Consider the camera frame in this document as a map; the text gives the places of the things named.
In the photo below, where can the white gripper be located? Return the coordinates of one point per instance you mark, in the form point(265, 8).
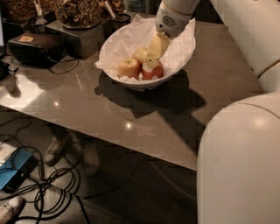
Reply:
point(170, 23)

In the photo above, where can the metal scoop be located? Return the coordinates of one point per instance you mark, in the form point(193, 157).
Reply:
point(40, 18)

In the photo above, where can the grey pedestal block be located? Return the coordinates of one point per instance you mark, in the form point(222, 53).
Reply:
point(79, 43)

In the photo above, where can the white bowl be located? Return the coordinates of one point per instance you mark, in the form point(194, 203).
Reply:
point(151, 82)

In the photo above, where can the red apple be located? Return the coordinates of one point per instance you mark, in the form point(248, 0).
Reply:
point(157, 72)

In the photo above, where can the glass jar of granola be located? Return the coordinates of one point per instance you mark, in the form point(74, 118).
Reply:
point(78, 14)

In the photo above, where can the white shoe under table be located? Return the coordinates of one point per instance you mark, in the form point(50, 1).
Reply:
point(55, 150)

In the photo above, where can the yellow-red apple left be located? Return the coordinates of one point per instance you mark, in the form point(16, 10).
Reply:
point(129, 67)

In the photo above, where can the yellow-green apple back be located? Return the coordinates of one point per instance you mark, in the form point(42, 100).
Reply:
point(140, 54)

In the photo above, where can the blue box on floor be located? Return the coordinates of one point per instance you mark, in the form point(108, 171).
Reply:
point(15, 169)

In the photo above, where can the black device with label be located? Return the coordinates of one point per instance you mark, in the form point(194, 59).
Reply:
point(37, 50)

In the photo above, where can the white paper liner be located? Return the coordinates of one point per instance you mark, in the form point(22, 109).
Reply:
point(131, 38)

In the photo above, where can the glass jar of nuts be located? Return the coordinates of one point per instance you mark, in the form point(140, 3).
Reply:
point(16, 10)

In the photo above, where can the black cup with spoon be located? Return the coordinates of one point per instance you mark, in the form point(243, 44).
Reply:
point(118, 16)

